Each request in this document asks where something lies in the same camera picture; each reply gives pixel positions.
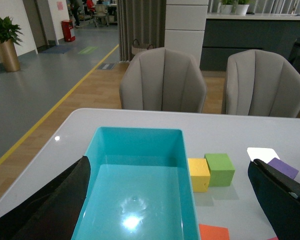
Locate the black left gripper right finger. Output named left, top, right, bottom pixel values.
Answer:
left=247, top=159, right=300, bottom=240

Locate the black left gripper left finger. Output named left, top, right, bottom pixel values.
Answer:
left=0, top=156, right=91, bottom=240

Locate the purple foam cube far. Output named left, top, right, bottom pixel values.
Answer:
left=268, top=157, right=299, bottom=180

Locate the red foam cube near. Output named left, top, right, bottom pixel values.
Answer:
left=267, top=237, right=279, bottom=240

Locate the green foam cube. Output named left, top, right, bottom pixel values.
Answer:
left=204, top=153, right=236, bottom=187

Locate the orange foam cube left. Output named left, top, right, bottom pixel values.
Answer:
left=199, top=224, right=230, bottom=240

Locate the yellow foam cube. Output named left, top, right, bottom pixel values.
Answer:
left=188, top=158, right=211, bottom=193

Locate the teal plastic bin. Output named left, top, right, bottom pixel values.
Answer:
left=72, top=126, right=200, bottom=240

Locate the grey chair right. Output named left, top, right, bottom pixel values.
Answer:
left=221, top=49, right=300, bottom=118

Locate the grey chair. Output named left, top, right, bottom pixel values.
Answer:
left=119, top=47, right=207, bottom=113
left=221, top=49, right=300, bottom=118

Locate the grey chair left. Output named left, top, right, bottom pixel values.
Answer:
left=119, top=47, right=207, bottom=113

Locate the dark kitchen counter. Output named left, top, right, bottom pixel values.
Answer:
left=200, top=13, right=300, bottom=71

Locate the woven laundry basket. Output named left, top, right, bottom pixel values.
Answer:
left=131, top=39, right=155, bottom=55

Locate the potted plant gold vase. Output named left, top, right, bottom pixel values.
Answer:
left=0, top=16, right=22, bottom=72

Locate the red cabinet box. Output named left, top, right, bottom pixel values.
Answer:
left=61, top=19, right=76, bottom=42

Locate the white plant pot right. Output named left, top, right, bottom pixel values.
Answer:
left=235, top=0, right=250, bottom=16

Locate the white plant pot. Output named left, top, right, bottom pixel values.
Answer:
left=219, top=0, right=234, bottom=15
left=235, top=0, right=250, bottom=16

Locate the white plant pot left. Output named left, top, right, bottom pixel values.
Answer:
left=219, top=0, right=234, bottom=15

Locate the white pillar cabinet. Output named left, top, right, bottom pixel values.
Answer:
left=164, top=0, right=209, bottom=65

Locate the person in background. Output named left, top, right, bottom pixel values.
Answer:
left=69, top=0, right=80, bottom=28

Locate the office chair background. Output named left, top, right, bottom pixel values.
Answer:
left=93, top=4, right=109, bottom=27

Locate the grey curtain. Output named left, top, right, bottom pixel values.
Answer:
left=117, top=0, right=167, bottom=62

